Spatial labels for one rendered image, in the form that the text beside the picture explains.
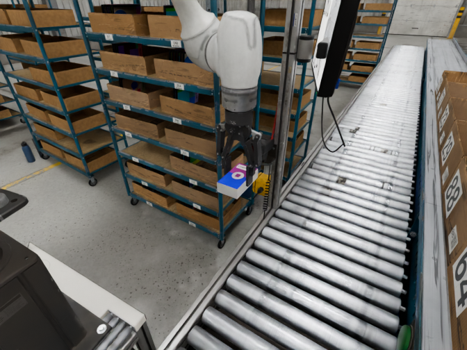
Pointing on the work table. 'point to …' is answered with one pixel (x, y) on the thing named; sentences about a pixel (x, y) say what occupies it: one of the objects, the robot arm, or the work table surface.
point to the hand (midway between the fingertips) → (238, 172)
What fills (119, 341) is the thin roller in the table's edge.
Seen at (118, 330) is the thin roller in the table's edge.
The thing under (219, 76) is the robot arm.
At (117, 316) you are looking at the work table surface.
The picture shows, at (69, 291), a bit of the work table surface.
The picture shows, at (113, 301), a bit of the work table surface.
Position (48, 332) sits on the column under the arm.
